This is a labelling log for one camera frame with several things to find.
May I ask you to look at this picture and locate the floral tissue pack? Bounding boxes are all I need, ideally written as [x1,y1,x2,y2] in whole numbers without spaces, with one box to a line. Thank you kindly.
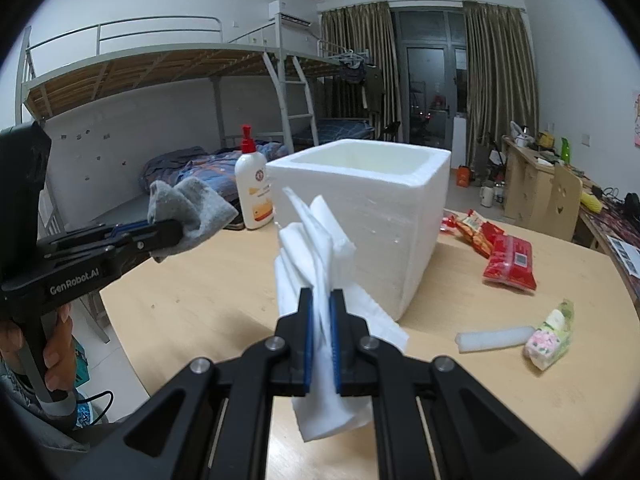
[524,299,575,372]

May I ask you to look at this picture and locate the metal bunk bed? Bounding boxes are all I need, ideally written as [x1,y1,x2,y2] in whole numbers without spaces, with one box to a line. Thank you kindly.
[300,35,386,147]
[15,16,321,346]

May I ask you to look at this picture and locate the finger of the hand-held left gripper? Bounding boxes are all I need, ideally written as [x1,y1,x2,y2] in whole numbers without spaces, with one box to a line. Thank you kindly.
[37,221,151,257]
[102,219,184,263]

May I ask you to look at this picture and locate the wooden chair with smiley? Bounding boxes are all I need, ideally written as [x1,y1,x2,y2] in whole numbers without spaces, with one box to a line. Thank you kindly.
[542,162,583,241]

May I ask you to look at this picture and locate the person's left hand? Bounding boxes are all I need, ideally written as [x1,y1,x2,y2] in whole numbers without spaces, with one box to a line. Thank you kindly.
[0,305,78,394]

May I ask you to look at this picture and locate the large red snack packet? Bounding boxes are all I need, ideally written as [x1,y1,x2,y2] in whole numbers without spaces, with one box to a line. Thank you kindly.
[482,234,538,291]

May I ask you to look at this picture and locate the small red snack packet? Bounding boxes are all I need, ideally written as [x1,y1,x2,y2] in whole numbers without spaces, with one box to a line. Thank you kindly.
[440,210,506,258]

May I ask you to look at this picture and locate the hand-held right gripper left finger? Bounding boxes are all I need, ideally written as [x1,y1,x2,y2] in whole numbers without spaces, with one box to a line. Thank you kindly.
[65,287,314,480]

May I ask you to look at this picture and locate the white foam roll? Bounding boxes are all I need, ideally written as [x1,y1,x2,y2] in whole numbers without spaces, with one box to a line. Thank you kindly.
[455,325,535,355]

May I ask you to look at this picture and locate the white air conditioner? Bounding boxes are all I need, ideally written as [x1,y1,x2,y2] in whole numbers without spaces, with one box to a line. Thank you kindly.
[268,1,312,28]

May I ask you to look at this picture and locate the white lotion pump bottle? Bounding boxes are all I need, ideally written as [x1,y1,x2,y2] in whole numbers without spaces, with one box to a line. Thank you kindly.
[234,125,275,231]

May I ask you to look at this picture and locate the brown curtain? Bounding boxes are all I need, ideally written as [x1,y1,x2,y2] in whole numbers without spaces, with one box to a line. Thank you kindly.
[320,2,401,143]
[462,1,541,171]

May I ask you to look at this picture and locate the grey sock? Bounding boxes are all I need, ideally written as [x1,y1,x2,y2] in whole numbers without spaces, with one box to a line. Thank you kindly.
[146,176,239,264]

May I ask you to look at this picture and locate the wooden desk with patterned cloth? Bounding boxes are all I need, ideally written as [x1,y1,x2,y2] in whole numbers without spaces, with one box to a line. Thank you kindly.
[580,185,640,306]

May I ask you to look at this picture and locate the hanging dark clothes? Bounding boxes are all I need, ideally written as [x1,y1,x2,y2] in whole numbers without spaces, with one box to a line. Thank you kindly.
[335,50,386,111]

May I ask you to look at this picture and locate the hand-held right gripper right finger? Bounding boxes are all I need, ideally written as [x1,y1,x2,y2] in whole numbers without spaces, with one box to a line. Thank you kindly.
[329,289,582,480]

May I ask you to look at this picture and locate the printed paper sheets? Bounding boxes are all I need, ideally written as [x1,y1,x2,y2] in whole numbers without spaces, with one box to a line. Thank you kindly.
[607,235,640,276]

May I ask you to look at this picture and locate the blue plaid bedding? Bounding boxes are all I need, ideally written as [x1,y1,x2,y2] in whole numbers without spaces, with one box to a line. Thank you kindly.
[292,117,373,146]

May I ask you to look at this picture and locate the blue patterned blanket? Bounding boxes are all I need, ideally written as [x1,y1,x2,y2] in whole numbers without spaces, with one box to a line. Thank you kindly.
[142,141,291,211]

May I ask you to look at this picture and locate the white bed ladder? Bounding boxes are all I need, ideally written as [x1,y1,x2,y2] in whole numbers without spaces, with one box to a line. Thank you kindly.
[262,52,321,156]

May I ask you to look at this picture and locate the white foam box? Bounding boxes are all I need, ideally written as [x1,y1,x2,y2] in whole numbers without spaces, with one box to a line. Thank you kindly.
[265,139,452,322]

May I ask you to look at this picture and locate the black cable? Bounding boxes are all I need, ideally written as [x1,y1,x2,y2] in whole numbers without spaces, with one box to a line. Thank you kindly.
[75,391,115,428]

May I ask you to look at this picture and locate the glass balcony door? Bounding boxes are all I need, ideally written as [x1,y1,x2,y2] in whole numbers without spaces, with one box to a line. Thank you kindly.
[392,7,471,146]

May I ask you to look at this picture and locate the blue patterned bag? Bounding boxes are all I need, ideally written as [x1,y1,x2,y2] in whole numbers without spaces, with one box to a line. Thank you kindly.
[72,337,96,428]

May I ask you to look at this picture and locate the white foam sheet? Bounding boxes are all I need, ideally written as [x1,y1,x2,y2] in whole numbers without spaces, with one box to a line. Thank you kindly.
[274,186,411,443]

